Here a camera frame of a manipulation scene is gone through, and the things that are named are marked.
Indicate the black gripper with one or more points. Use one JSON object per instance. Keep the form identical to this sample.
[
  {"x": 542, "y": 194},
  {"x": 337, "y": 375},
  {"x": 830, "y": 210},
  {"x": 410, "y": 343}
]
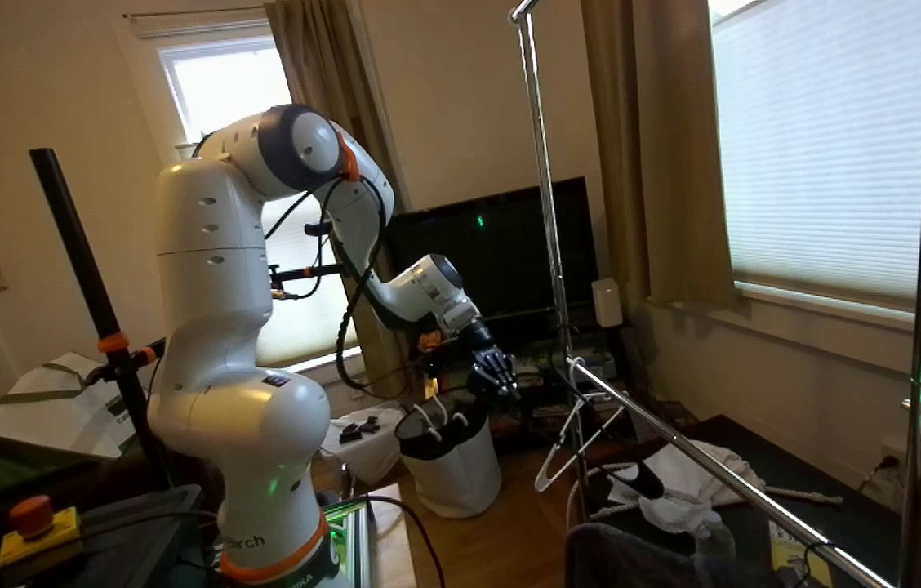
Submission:
[{"x": 489, "y": 350}]

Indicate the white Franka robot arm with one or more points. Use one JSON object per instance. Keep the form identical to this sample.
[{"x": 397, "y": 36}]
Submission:
[{"x": 216, "y": 329}]

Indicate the white fabric bin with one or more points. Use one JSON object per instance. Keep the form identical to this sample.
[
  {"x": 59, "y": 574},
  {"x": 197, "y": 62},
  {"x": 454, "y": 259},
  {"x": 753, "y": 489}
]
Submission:
[{"x": 454, "y": 474}]

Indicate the black flat screen television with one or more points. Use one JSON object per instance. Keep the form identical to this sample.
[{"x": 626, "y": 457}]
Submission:
[{"x": 505, "y": 248}]

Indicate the small white box device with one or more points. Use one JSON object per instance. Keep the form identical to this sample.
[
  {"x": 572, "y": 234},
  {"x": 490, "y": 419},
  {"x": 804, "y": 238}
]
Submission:
[{"x": 608, "y": 303}]

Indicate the white box with game controllers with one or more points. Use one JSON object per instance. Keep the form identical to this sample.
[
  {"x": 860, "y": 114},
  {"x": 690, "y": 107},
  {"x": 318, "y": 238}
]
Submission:
[{"x": 364, "y": 444}]

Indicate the white crumpled cloth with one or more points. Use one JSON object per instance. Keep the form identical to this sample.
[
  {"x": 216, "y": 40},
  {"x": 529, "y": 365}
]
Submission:
[{"x": 690, "y": 479}]

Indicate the dark blue grey garment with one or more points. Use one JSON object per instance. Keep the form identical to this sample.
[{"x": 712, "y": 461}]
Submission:
[{"x": 634, "y": 558}]

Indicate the olive brown curtain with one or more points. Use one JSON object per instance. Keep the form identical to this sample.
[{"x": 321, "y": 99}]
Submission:
[
  {"x": 658, "y": 132},
  {"x": 318, "y": 66}
]

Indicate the yellow black printed box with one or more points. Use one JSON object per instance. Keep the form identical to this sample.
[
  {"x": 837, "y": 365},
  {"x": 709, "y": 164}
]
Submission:
[{"x": 798, "y": 558}]

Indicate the sunlit bare window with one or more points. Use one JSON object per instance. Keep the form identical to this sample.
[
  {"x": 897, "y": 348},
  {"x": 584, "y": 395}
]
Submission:
[{"x": 219, "y": 85}]

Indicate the white cellular window blind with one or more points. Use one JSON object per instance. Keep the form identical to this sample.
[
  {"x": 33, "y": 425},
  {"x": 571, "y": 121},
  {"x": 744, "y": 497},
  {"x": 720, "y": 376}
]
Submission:
[{"x": 820, "y": 142}]

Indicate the black stand pole orange clamp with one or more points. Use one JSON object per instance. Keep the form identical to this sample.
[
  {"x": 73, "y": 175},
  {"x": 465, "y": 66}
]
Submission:
[{"x": 79, "y": 248}]

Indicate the white papers stack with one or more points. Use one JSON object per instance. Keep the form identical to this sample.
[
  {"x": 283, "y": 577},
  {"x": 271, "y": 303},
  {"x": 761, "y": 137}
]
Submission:
[{"x": 57, "y": 411}]

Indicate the red yellow emergency stop button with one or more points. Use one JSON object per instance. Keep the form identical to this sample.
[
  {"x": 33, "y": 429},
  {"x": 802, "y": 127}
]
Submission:
[{"x": 38, "y": 525}]

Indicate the black stereo camera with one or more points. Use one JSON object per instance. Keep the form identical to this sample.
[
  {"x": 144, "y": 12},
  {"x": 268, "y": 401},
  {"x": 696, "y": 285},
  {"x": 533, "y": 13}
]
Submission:
[{"x": 318, "y": 231}]

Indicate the white wall outlet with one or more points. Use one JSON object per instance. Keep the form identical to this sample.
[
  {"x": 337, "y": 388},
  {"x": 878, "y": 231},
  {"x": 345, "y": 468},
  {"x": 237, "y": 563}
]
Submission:
[{"x": 889, "y": 457}]

